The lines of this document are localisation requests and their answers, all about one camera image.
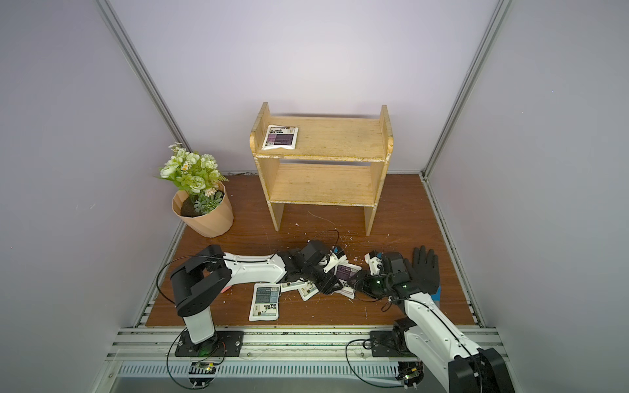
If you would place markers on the blue coffee bag one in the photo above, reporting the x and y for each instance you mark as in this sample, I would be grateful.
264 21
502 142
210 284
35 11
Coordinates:
292 286

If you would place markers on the black work glove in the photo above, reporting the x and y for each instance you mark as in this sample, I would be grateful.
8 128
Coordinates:
425 264

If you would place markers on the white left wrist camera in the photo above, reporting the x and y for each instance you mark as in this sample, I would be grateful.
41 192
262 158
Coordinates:
337 257

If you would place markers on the purple coffee bag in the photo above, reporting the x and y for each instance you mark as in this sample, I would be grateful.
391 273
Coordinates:
344 273
280 137

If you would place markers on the wooden two-tier shelf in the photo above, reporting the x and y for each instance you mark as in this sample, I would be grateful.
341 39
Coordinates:
337 161

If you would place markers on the beige paper plant pot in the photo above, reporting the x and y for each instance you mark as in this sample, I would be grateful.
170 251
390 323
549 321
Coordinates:
215 223

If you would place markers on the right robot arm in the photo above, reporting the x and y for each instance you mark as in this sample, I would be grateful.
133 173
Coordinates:
425 337

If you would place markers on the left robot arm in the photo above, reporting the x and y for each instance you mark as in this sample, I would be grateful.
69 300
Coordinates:
200 279

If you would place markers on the blue coffee bag three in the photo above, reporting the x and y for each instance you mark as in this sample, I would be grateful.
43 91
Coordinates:
265 302

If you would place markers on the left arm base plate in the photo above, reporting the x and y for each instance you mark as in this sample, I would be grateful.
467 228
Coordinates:
224 343

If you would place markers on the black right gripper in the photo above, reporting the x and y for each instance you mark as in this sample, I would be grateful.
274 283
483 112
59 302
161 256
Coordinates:
372 283

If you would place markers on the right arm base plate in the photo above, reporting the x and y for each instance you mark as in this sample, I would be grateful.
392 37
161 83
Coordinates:
387 344

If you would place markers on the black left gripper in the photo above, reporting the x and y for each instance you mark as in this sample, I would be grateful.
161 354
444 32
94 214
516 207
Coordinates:
328 284

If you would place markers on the green artificial flower plant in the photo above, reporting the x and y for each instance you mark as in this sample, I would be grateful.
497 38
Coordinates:
196 174

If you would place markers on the blue coffee bag two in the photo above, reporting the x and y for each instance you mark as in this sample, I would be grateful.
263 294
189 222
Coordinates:
307 290

